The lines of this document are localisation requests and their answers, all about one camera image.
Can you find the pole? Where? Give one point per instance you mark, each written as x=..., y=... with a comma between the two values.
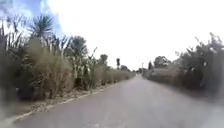
x=142, y=66

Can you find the grey gravel road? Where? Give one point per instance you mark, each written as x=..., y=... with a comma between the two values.
x=133, y=106

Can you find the row of tall bushes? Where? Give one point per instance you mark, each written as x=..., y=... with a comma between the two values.
x=50, y=66

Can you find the dry grass strip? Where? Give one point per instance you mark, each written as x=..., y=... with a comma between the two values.
x=43, y=105

